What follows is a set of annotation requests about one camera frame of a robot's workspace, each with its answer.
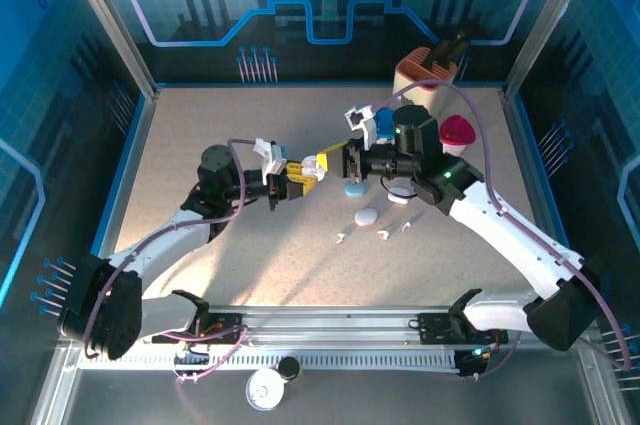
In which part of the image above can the black round cap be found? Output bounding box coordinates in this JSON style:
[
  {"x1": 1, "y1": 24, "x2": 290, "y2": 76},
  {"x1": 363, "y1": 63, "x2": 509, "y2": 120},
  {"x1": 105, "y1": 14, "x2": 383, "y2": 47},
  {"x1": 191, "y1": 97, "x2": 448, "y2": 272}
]
[{"x1": 277, "y1": 356, "x2": 302, "y2": 382}]

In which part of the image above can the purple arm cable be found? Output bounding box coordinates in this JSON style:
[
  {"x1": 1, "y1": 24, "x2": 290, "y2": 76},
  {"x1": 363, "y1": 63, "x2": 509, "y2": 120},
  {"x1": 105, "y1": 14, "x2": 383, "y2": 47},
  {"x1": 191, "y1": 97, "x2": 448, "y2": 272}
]
[
  {"x1": 82, "y1": 137, "x2": 250, "y2": 385},
  {"x1": 372, "y1": 80, "x2": 632, "y2": 384}
]

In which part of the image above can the white slotted cable duct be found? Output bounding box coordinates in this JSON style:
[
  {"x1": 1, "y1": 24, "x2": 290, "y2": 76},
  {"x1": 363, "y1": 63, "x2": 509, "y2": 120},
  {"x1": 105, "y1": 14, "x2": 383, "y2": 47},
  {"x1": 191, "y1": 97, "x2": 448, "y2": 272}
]
[{"x1": 77, "y1": 350, "x2": 464, "y2": 372}]

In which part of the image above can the black handled knife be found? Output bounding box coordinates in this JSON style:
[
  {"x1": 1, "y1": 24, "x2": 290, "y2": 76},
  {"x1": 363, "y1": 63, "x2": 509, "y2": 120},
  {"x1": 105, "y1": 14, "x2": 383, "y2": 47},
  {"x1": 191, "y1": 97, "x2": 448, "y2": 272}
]
[
  {"x1": 444, "y1": 30, "x2": 472, "y2": 66},
  {"x1": 430, "y1": 37, "x2": 459, "y2": 71}
]

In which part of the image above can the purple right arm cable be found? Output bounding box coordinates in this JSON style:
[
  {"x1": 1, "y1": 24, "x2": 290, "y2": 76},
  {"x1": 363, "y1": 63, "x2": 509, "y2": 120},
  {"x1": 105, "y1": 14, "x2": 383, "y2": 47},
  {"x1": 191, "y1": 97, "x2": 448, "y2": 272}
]
[{"x1": 372, "y1": 80, "x2": 632, "y2": 384}]

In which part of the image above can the blue lidded cup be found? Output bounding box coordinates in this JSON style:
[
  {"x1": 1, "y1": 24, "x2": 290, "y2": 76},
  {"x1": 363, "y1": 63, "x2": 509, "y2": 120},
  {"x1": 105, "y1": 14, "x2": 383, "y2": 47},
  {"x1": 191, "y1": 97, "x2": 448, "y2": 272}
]
[{"x1": 373, "y1": 107, "x2": 399, "y2": 142}]

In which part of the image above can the aluminium table side bar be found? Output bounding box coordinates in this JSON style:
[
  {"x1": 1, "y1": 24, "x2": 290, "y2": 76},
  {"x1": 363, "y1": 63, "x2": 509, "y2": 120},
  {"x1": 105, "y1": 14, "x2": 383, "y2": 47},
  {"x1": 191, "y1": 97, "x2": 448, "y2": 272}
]
[
  {"x1": 499, "y1": 87, "x2": 572, "y2": 307},
  {"x1": 94, "y1": 87, "x2": 161, "y2": 306}
]

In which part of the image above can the white round lid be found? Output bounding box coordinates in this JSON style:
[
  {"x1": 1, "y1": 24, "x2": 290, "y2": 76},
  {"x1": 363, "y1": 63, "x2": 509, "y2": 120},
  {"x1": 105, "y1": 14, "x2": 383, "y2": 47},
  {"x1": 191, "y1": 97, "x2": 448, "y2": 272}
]
[{"x1": 244, "y1": 368, "x2": 287, "y2": 412}]

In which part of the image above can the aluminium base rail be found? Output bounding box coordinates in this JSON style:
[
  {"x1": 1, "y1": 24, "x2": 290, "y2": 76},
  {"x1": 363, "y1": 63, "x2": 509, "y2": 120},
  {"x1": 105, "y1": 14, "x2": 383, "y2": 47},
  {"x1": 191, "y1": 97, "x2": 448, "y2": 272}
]
[{"x1": 58, "y1": 303, "x2": 601, "y2": 347}]

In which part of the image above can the white oval earbud case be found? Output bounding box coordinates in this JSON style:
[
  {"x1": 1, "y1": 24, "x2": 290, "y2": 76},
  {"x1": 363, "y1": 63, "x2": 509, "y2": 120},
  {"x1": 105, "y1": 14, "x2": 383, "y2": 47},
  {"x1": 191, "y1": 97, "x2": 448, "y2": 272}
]
[{"x1": 353, "y1": 206, "x2": 379, "y2": 228}]

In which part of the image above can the aluminium frame post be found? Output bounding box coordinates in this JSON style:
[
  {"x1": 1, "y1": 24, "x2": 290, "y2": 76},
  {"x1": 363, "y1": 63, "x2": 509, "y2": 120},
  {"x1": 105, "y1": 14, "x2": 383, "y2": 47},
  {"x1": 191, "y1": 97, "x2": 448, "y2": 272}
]
[
  {"x1": 501, "y1": 0, "x2": 602, "y2": 99},
  {"x1": 55, "y1": 0, "x2": 160, "y2": 99}
]

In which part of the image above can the pink lidded cup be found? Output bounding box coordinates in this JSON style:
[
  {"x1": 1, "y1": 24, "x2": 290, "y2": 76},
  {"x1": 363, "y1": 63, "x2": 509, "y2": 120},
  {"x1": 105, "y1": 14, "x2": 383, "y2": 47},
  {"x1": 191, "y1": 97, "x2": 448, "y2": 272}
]
[{"x1": 438, "y1": 114, "x2": 477, "y2": 157}]

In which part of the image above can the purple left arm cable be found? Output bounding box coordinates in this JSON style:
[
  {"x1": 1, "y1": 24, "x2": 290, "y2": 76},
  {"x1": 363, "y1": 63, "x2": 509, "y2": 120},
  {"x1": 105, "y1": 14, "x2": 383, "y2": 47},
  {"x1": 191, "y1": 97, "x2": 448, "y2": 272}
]
[{"x1": 82, "y1": 137, "x2": 250, "y2": 385}]

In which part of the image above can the cream knife block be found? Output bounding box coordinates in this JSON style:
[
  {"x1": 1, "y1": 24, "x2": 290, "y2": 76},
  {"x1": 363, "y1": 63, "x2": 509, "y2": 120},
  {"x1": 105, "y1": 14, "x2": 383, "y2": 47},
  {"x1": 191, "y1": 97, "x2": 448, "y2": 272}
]
[{"x1": 392, "y1": 46, "x2": 457, "y2": 116}]

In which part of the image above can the white rectangular earbud case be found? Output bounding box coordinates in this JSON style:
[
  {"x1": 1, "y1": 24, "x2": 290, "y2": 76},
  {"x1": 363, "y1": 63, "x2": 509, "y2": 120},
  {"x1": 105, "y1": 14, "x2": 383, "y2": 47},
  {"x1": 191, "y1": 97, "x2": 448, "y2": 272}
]
[{"x1": 387, "y1": 185, "x2": 415, "y2": 207}]

